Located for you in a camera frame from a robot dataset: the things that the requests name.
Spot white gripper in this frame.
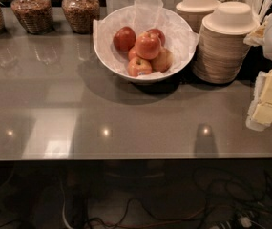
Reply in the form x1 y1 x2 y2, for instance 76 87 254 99
245 70 272 132

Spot white bowl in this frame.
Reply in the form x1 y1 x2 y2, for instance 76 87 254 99
93 5 197 84

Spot right yellow red apple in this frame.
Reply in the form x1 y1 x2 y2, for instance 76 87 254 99
151 47 174 73

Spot rear red apple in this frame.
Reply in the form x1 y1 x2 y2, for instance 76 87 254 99
147 28 166 46

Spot front red apple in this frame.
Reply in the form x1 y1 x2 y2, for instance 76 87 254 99
127 57 153 77

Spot small hidden red apple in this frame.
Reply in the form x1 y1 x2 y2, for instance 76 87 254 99
128 47 136 60

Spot dark red apple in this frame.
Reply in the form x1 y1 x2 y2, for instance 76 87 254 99
113 27 136 52

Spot front stack paper bowls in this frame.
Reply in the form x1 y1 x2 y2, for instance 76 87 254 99
192 2 259 84

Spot stack paper bowls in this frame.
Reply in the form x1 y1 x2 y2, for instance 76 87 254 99
192 2 259 84
176 0 220 33

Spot rear stack paper bowls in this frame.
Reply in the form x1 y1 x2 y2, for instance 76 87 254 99
176 0 220 33

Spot white power adapter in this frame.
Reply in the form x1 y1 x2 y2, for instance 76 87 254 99
240 217 252 229

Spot right glass cereal jar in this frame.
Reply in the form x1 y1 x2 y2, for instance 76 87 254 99
61 0 100 34

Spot middle glass cereal jar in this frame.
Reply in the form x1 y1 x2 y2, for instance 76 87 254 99
10 0 53 34

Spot orange floor cable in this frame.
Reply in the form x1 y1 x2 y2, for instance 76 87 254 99
103 207 206 228

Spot white floor cable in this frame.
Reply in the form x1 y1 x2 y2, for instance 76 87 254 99
59 178 74 229

